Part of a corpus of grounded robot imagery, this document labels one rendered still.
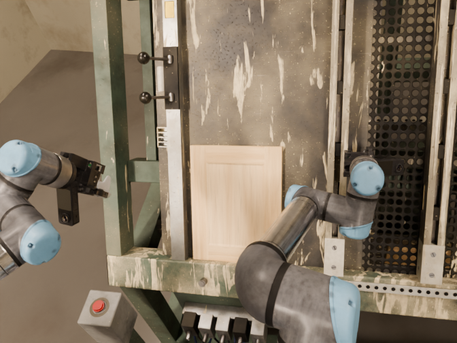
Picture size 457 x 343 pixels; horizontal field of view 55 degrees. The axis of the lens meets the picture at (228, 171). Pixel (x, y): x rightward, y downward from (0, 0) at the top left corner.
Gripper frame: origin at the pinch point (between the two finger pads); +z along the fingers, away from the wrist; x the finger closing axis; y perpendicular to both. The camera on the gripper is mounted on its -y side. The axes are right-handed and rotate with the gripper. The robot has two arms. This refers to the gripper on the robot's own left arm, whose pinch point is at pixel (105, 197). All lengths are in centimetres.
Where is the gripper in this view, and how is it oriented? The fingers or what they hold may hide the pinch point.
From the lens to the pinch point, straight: 123.6
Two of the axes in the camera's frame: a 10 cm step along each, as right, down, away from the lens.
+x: -9.3, -1.6, 3.3
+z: 2.9, 2.3, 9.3
